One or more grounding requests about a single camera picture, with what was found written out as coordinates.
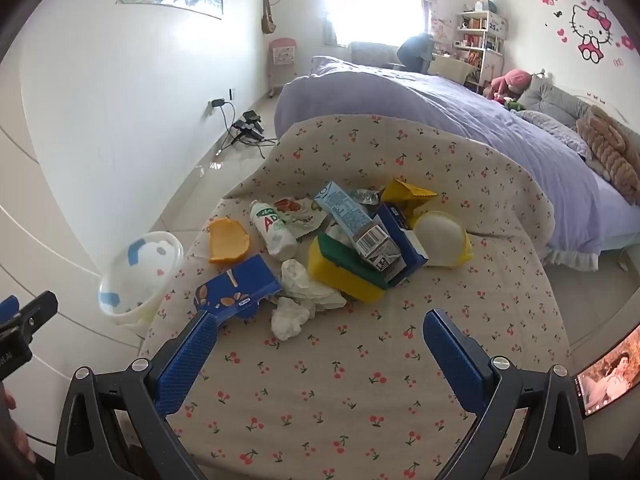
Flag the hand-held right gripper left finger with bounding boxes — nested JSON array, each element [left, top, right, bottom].
[[54, 310, 221, 480]]

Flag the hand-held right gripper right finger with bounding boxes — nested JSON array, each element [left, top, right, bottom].
[[422, 308, 588, 480]]

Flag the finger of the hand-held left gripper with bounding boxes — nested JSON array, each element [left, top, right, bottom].
[[0, 290, 58, 348]]

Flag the dark blue carton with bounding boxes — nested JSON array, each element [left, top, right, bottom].
[[194, 254, 282, 322]]

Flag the white plastic bin blue patches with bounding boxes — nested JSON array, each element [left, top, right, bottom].
[[97, 231, 185, 328]]

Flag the dark blue box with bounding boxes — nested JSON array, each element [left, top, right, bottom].
[[372, 202, 430, 286]]

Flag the white and yellow bowl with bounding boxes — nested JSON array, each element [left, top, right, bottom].
[[412, 210, 474, 269]]

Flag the orange plastic lid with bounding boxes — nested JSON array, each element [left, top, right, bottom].
[[207, 217, 251, 266]]

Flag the large white tissue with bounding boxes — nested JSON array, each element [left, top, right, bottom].
[[280, 258, 347, 317]]

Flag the yellow sponge green backing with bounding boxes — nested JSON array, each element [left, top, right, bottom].
[[307, 234, 388, 303]]

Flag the light blue milk carton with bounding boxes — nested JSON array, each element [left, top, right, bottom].
[[314, 181, 405, 285]]

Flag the silver foil wrapper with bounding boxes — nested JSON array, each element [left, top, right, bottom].
[[348, 187, 388, 208]]

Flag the person's left hand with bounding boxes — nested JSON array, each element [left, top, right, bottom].
[[0, 385, 37, 466]]

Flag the cherry print cloth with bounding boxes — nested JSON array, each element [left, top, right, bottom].
[[137, 114, 573, 480]]

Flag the small crumpled white tissue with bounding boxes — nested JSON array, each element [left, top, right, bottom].
[[270, 296, 311, 341]]

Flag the phone with lit screen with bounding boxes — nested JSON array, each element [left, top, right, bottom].
[[574, 325, 640, 418]]

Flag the white drink bottle green label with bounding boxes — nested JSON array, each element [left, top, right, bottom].
[[250, 199, 298, 262]]

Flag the yellow paper packet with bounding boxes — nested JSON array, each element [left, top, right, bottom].
[[381, 178, 439, 228]]

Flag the white snack wrapper food print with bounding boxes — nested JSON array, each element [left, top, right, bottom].
[[272, 196, 328, 240]]

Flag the bed with frilled sheet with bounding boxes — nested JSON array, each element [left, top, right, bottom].
[[542, 175, 640, 272]]

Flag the black chargers on floor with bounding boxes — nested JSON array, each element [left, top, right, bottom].
[[231, 110, 266, 141]]

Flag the lilac ruffled pillow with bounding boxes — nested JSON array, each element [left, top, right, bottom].
[[515, 110, 593, 158]]

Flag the brown plush pillow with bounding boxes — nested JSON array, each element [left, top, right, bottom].
[[575, 105, 640, 206]]

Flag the grey pillow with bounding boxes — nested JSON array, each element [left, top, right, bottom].
[[517, 77, 601, 126]]

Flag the pink plush toy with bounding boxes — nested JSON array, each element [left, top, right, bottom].
[[482, 69, 533, 103]]

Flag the white desk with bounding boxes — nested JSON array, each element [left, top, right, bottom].
[[430, 52, 476, 83]]

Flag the dark chair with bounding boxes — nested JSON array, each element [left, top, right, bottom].
[[397, 32, 436, 73]]

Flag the grey upholstered seat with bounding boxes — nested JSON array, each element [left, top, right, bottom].
[[350, 41, 401, 68]]

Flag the pink small cabinet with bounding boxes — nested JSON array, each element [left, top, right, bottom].
[[267, 37, 297, 98]]

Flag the white bookshelf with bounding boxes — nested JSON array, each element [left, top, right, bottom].
[[452, 7, 508, 86]]

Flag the window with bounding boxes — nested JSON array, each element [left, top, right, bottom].
[[322, 0, 433, 46]]

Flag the black cable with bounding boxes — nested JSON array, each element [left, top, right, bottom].
[[220, 102, 278, 150]]

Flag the pink cat wall sticker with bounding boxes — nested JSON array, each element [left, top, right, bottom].
[[537, 0, 636, 68]]

